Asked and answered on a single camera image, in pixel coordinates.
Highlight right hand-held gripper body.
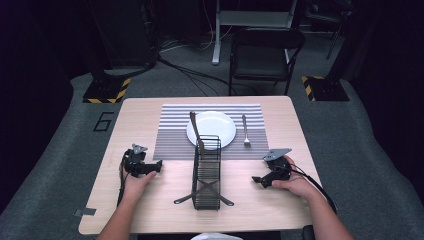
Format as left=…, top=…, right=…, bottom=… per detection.
left=262, top=147, right=294, bottom=187

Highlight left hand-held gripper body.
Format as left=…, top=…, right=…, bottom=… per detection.
left=124, top=143, right=154, bottom=178

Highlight black wire cutlery rack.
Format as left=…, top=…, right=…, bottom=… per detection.
left=173, top=134, right=235, bottom=211

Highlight person's left hand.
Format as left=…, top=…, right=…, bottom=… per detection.
left=119, top=162, right=158, bottom=205

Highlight person's right hand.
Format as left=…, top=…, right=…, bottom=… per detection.
left=271, top=155, right=316, bottom=202

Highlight grey striped placemat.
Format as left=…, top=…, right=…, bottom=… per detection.
left=152, top=103, right=270, bottom=161

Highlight metal fork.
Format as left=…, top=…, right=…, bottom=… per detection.
left=241, top=113, right=252, bottom=148

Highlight white round plate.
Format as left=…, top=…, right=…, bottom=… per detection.
left=185, top=110, right=237, bottom=151

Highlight person's white clothing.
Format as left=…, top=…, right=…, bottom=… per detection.
left=190, top=232, right=245, bottom=240

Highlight grey tape strip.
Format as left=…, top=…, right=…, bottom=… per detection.
left=74, top=207, right=98, bottom=218

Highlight black yellow striped stand base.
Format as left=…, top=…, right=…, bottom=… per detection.
left=301, top=75, right=351, bottom=102
left=82, top=76, right=132, bottom=105

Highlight black folding chair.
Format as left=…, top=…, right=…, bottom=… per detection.
left=227, top=27, right=307, bottom=97

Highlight white metal stand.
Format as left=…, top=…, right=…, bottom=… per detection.
left=211, top=0, right=298, bottom=66

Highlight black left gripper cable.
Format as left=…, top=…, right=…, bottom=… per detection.
left=116, top=150, right=132, bottom=208

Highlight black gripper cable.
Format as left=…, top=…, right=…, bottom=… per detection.
left=288, top=162, right=338, bottom=215
left=116, top=150, right=132, bottom=208

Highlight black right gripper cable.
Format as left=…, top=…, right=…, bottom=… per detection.
left=288, top=162, right=338, bottom=215

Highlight black floor cables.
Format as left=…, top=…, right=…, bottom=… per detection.
left=156, top=38, right=259, bottom=98

